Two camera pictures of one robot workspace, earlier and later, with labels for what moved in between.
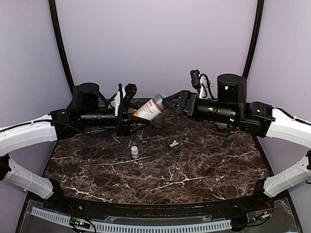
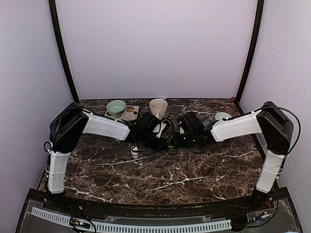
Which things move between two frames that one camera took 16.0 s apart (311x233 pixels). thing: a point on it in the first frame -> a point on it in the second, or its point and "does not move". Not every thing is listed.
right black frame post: x=258 y=25 does not move
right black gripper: x=185 y=95 -> x=177 y=143
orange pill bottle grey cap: x=151 y=109 -> x=207 y=122
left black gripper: x=126 y=125 -> x=159 y=147
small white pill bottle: x=134 y=152 does not move
